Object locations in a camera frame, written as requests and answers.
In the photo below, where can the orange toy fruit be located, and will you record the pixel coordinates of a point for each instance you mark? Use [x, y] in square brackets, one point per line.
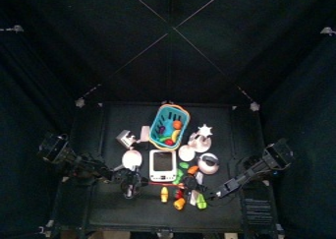
[178, 124]

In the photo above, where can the grey white toy toaster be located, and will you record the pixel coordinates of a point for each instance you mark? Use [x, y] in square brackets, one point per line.
[127, 139]

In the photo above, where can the orange toy food chunk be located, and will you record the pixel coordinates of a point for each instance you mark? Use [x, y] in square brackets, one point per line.
[192, 169]

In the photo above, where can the pale pink toy box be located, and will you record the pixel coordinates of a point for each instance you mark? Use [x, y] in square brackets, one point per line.
[144, 133]

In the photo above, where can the white handheld device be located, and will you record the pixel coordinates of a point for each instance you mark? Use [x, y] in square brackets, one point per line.
[163, 174]

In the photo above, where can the yellow toy corn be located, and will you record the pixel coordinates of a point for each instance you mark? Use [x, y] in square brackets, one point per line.
[164, 194]

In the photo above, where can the small green toy piece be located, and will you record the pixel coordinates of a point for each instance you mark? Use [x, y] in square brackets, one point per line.
[184, 165]

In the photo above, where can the long green toy vegetable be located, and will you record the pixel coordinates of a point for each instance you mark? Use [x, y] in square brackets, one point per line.
[179, 176]

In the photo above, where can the turquoise toy shopping basket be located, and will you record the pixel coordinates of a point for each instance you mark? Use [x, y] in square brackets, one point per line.
[164, 118]

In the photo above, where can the purple toy eggplant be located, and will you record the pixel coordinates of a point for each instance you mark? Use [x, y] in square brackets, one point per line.
[162, 130]

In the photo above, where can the white flat toy piece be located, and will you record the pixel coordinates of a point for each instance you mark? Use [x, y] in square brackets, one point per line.
[194, 197]

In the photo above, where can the white pink round toy appliance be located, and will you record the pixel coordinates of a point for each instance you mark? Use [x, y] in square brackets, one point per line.
[200, 144]

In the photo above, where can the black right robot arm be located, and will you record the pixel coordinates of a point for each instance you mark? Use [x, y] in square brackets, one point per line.
[263, 164]

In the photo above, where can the white oval plate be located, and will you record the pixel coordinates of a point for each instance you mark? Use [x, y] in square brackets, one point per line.
[131, 159]

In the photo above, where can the red toy strawberry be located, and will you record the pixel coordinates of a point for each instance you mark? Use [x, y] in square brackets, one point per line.
[178, 194]

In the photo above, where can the white star-shaped toy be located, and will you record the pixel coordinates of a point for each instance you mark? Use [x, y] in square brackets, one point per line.
[204, 130]

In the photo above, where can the small white toy piece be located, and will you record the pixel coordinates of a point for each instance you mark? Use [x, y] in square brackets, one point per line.
[200, 177]

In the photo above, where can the orange toy pepper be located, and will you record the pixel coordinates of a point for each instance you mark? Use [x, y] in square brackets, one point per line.
[179, 204]

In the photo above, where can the red toy fruit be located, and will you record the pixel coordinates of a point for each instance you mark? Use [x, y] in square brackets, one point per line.
[168, 142]

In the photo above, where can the silver frame bracket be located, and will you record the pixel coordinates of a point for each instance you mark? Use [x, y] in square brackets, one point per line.
[255, 106]
[16, 29]
[79, 102]
[327, 30]

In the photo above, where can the black cloth backdrop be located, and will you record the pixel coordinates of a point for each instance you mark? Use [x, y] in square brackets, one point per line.
[175, 69]

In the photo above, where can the lime green toy slice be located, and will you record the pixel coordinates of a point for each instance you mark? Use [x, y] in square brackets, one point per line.
[202, 202]

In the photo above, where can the orange toy carrot piece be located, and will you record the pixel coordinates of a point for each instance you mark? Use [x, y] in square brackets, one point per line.
[182, 186]

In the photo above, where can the small white round plate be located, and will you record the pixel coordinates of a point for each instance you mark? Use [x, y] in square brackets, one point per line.
[186, 153]

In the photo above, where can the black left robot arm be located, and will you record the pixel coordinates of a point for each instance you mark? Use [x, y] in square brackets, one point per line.
[83, 164]

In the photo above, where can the thin red stick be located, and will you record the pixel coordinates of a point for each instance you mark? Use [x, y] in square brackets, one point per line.
[164, 184]

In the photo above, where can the yellow toy banana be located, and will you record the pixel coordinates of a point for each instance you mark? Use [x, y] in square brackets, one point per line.
[175, 135]

